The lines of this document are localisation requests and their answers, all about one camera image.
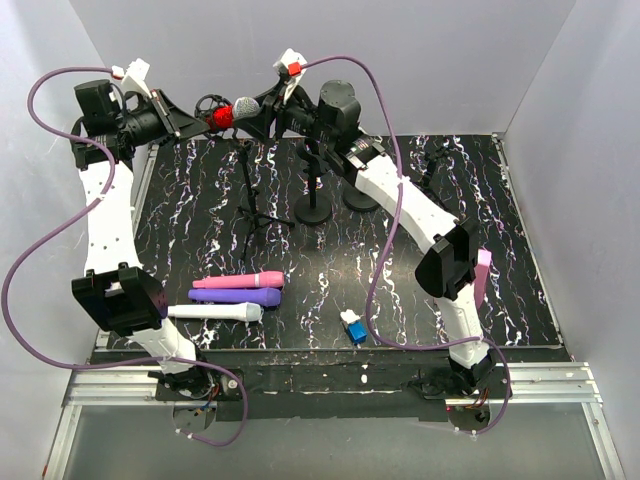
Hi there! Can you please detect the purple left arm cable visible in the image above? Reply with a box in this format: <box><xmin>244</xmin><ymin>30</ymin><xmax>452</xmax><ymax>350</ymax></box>
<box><xmin>1</xmin><ymin>66</ymin><xmax>250</xmax><ymax>448</ymax></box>

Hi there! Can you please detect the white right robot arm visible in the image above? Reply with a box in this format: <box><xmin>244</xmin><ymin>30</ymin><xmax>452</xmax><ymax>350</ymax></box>
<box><xmin>232</xmin><ymin>80</ymin><xmax>495</xmax><ymax>398</ymax></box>

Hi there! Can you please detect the black stand with purple mic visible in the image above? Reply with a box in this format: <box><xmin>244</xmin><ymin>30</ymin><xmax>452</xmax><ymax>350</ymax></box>
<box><xmin>342</xmin><ymin>184</ymin><xmax>379</xmax><ymax>213</ymax></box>

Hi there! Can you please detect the aluminium frame rail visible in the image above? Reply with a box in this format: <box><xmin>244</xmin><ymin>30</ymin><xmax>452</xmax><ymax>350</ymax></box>
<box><xmin>43</xmin><ymin>363</ymin><xmax>625</xmax><ymax>479</ymax></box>

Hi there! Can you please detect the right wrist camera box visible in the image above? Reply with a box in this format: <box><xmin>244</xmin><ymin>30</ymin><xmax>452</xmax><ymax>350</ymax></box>
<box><xmin>273</xmin><ymin>48</ymin><xmax>307</xmax><ymax>105</ymax></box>

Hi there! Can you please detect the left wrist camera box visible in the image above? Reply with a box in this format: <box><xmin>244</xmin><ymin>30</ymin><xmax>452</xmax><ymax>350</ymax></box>
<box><xmin>111</xmin><ymin>58</ymin><xmax>151</xmax><ymax>98</ymax></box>

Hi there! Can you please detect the black tripod stand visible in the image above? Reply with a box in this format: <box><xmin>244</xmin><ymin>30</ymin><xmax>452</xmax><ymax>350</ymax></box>
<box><xmin>232</xmin><ymin>135</ymin><xmax>295</xmax><ymax>261</ymax></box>
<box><xmin>417</xmin><ymin>140</ymin><xmax>451</xmax><ymax>212</ymax></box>

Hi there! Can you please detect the black round-base mic stand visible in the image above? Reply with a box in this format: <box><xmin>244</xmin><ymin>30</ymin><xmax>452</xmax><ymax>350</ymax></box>
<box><xmin>294</xmin><ymin>138</ymin><xmax>332</xmax><ymax>227</ymax></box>

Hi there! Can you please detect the purple handheld microphone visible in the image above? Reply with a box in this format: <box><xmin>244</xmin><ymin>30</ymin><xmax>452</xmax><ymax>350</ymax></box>
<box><xmin>188</xmin><ymin>287</ymin><xmax>281</xmax><ymax>307</ymax></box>

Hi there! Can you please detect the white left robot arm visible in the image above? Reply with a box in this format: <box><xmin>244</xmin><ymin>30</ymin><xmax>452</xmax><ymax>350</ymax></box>
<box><xmin>72</xmin><ymin>80</ymin><xmax>213</xmax><ymax>400</ymax></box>

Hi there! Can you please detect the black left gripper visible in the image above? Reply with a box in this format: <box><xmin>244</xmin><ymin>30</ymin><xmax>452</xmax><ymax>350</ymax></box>
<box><xmin>117</xmin><ymin>90</ymin><xmax>209</xmax><ymax>150</ymax></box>

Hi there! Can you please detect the white handheld microphone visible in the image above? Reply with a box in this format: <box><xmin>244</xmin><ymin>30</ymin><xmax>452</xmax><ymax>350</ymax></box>
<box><xmin>168</xmin><ymin>302</ymin><xmax>264</xmax><ymax>323</ymax></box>

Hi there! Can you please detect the silver studio mic shock mount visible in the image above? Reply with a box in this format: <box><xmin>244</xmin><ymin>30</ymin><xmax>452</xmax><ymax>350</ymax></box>
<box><xmin>194</xmin><ymin>94</ymin><xmax>261</xmax><ymax>135</ymax></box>

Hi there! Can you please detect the blue and white block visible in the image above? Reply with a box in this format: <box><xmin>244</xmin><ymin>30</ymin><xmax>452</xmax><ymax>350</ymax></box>
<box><xmin>340</xmin><ymin>309</ymin><xmax>367</xmax><ymax>345</ymax></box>

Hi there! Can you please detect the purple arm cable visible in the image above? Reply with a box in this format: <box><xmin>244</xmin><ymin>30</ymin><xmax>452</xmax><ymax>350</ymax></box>
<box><xmin>1</xmin><ymin>66</ymin><xmax>250</xmax><ymax>448</ymax></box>
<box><xmin>299</xmin><ymin>54</ymin><xmax>514</xmax><ymax>435</ymax></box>

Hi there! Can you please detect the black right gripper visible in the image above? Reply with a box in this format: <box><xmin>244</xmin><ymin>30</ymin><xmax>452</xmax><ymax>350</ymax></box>
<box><xmin>233</xmin><ymin>78</ymin><xmax>337</xmax><ymax>146</ymax></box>

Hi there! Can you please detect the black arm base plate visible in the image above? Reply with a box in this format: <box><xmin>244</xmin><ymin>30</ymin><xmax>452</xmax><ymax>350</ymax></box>
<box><xmin>155</xmin><ymin>359</ymin><xmax>514</xmax><ymax>424</ymax></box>

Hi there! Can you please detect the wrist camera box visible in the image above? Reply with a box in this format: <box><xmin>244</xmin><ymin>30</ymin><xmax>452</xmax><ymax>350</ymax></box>
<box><xmin>111</xmin><ymin>58</ymin><xmax>151</xmax><ymax>98</ymax></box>
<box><xmin>273</xmin><ymin>48</ymin><xmax>307</xmax><ymax>105</ymax></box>

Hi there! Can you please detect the pink handheld microphone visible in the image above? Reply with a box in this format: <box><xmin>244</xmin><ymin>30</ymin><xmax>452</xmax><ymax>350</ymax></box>
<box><xmin>192</xmin><ymin>271</ymin><xmax>285</xmax><ymax>289</ymax></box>

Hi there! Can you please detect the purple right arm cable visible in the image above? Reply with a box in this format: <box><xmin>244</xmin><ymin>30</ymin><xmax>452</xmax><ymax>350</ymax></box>
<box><xmin>299</xmin><ymin>54</ymin><xmax>514</xmax><ymax>435</ymax></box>

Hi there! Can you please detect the pink box holder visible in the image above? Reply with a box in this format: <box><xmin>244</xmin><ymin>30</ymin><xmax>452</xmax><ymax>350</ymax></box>
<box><xmin>474</xmin><ymin>249</ymin><xmax>492</xmax><ymax>309</ymax></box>

